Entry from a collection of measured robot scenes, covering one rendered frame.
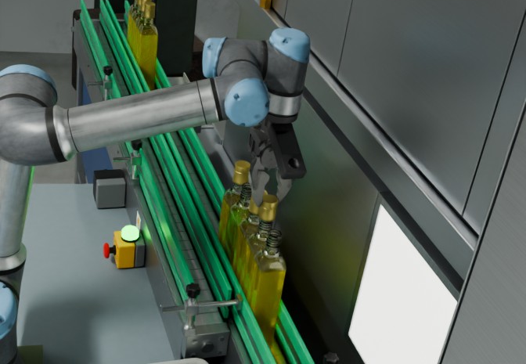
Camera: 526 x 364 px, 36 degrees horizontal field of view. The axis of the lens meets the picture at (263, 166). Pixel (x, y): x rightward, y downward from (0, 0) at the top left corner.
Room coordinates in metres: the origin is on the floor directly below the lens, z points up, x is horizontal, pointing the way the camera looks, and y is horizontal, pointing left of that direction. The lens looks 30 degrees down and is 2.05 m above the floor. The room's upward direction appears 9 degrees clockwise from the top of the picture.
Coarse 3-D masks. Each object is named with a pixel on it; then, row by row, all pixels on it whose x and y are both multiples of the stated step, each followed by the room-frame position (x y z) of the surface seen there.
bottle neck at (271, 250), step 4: (268, 232) 1.32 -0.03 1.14; (272, 232) 1.34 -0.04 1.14; (276, 232) 1.34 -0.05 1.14; (280, 232) 1.33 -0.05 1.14; (268, 236) 1.32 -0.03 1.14; (272, 236) 1.31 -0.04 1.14; (276, 236) 1.32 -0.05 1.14; (280, 236) 1.32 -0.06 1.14; (268, 240) 1.32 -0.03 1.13; (272, 240) 1.31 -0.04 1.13; (276, 240) 1.31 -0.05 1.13; (280, 240) 1.32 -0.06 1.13; (268, 244) 1.32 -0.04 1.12; (272, 244) 1.31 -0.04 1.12; (276, 244) 1.32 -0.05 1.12; (268, 248) 1.32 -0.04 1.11; (272, 248) 1.31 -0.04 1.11; (276, 248) 1.32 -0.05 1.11; (268, 252) 1.31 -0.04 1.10; (272, 252) 1.31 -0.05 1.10; (276, 252) 1.32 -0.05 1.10; (272, 256) 1.31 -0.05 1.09
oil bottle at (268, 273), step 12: (264, 252) 1.32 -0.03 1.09; (252, 264) 1.34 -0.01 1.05; (264, 264) 1.30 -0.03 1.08; (276, 264) 1.31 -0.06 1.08; (252, 276) 1.33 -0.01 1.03; (264, 276) 1.29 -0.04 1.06; (276, 276) 1.30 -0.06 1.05; (252, 288) 1.32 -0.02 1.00; (264, 288) 1.30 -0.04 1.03; (276, 288) 1.31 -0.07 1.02; (252, 300) 1.31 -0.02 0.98; (264, 300) 1.30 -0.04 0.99; (276, 300) 1.31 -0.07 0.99; (264, 312) 1.30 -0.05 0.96; (276, 312) 1.31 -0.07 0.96; (264, 324) 1.30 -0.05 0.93; (264, 336) 1.30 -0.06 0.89
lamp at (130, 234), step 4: (124, 228) 1.67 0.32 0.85; (128, 228) 1.67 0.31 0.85; (132, 228) 1.67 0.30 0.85; (136, 228) 1.68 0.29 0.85; (124, 232) 1.65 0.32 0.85; (128, 232) 1.65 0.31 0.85; (132, 232) 1.65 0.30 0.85; (136, 232) 1.66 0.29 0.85; (124, 236) 1.65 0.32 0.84; (128, 236) 1.65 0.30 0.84; (132, 236) 1.65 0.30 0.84; (136, 236) 1.66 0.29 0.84; (124, 240) 1.65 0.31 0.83; (128, 240) 1.64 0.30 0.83; (132, 240) 1.65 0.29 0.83; (136, 240) 1.66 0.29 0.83
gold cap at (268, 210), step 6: (264, 198) 1.38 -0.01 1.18; (270, 198) 1.38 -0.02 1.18; (276, 198) 1.39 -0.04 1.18; (264, 204) 1.37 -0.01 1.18; (270, 204) 1.37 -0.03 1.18; (276, 204) 1.37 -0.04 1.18; (264, 210) 1.37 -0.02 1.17; (270, 210) 1.37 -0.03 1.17; (258, 216) 1.38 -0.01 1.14; (264, 216) 1.37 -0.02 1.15; (270, 216) 1.37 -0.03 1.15
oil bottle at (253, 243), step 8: (256, 232) 1.39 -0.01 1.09; (248, 240) 1.38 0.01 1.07; (256, 240) 1.37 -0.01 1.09; (264, 240) 1.37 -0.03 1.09; (248, 248) 1.37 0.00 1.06; (256, 248) 1.35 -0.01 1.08; (264, 248) 1.36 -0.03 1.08; (248, 256) 1.37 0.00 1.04; (248, 264) 1.36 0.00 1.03; (248, 272) 1.36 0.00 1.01; (240, 280) 1.39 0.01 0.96; (248, 280) 1.35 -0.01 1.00
